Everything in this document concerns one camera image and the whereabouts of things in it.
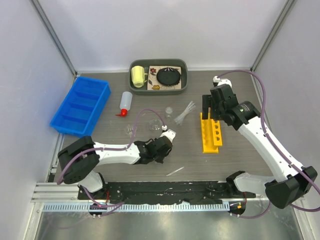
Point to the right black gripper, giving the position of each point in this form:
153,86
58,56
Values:
208,101

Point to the pale yellow mug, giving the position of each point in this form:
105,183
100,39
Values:
138,76

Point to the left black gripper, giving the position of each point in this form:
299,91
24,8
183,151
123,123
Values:
160,159

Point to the yellow test tube rack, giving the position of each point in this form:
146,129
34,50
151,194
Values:
211,135

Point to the blue divided plastic bin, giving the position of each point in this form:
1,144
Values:
81,109

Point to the small glass erlenmeyer flask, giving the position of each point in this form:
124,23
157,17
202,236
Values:
168,114

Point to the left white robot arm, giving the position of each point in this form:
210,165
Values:
78,160

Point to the glass test tube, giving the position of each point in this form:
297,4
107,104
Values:
175,171

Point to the small glass beaker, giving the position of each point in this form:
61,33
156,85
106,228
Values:
155,125

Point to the white slotted cable duct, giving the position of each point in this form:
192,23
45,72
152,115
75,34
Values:
89,207

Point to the bundle of plastic pipettes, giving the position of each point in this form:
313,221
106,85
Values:
190,107

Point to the floral coaster card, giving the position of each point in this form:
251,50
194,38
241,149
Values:
154,85

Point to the tiny glass beaker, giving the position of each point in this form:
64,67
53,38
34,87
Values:
130,130

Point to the white wash bottle red cap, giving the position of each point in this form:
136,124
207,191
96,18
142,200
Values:
125,103

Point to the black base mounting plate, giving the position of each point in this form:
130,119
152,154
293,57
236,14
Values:
169,192

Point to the black round dish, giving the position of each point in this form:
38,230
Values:
168,76

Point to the grey-green plastic tray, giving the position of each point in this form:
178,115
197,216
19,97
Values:
146,63

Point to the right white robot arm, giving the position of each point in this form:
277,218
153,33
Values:
290,180

